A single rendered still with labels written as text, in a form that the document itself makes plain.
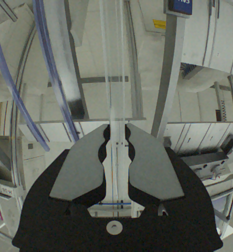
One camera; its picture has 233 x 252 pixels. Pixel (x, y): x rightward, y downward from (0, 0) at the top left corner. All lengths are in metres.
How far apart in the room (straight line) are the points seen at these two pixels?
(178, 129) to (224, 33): 0.31
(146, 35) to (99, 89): 1.73
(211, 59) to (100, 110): 1.91
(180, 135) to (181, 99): 2.01
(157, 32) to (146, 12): 0.15
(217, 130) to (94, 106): 1.87
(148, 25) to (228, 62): 0.37
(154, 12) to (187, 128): 0.56
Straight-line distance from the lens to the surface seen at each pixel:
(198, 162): 0.55
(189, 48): 0.32
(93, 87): 2.24
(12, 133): 0.84
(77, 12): 0.33
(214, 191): 0.86
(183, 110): 2.41
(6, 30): 1.00
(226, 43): 0.39
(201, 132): 0.49
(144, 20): 0.65
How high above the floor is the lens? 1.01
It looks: 5 degrees down
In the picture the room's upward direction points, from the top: 179 degrees clockwise
